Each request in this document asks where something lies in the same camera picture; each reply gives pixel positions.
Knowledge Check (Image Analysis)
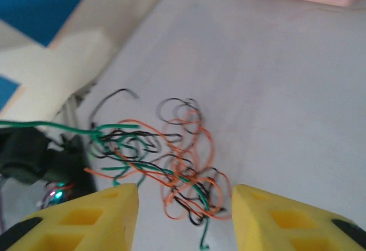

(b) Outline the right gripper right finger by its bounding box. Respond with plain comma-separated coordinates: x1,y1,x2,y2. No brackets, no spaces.
230,184,366,251

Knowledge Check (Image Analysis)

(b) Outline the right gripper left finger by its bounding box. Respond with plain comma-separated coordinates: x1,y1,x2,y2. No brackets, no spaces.
0,182,141,251

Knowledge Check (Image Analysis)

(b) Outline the aluminium frame side rail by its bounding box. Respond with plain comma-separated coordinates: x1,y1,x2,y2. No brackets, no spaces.
57,82,100,137

